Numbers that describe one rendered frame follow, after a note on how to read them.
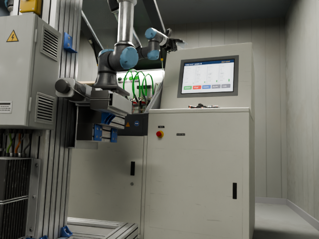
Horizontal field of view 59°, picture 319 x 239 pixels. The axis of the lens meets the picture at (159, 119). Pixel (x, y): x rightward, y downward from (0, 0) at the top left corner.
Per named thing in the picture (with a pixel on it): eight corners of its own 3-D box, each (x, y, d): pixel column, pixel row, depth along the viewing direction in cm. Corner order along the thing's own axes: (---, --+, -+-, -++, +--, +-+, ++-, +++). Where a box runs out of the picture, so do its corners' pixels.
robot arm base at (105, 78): (113, 86, 160) (114, 69, 162) (89, 86, 164) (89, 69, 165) (122, 91, 175) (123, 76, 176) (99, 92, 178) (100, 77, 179)
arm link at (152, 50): (148, 62, 192) (149, 46, 193) (161, 59, 185) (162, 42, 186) (140, 59, 186) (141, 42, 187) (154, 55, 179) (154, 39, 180)
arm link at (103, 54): (107, 77, 179) (109, 56, 180) (123, 73, 171) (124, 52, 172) (92, 72, 170) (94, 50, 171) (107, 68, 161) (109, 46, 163)
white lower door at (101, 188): (63, 222, 219) (69, 134, 227) (65, 222, 221) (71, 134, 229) (139, 234, 196) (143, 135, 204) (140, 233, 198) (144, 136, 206)
